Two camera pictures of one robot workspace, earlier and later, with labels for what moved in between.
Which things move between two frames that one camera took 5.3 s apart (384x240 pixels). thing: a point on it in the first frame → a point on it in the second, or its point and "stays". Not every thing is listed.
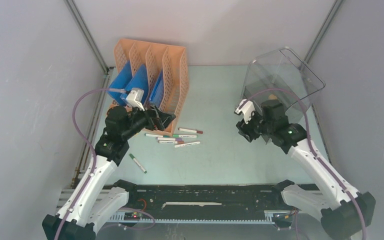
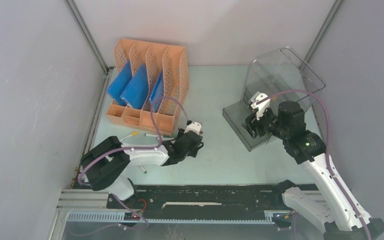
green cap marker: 138,163 stays
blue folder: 139,80 stays
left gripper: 156,119 → 193,152
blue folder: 156,98 stays
